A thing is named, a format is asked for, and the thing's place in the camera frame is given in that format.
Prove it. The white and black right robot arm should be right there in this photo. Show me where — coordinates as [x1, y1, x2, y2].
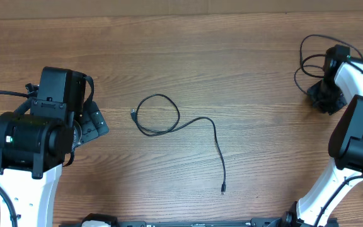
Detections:
[271, 44, 363, 226]

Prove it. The black thin USB-C cable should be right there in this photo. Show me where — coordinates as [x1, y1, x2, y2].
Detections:
[130, 93, 227, 195]

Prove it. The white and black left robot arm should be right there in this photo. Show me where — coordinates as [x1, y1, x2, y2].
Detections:
[0, 67, 109, 226]

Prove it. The black USB-A cable with coil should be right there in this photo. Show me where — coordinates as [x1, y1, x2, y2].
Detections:
[293, 33, 363, 95]

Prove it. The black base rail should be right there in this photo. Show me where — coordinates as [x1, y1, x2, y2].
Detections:
[59, 214, 308, 227]

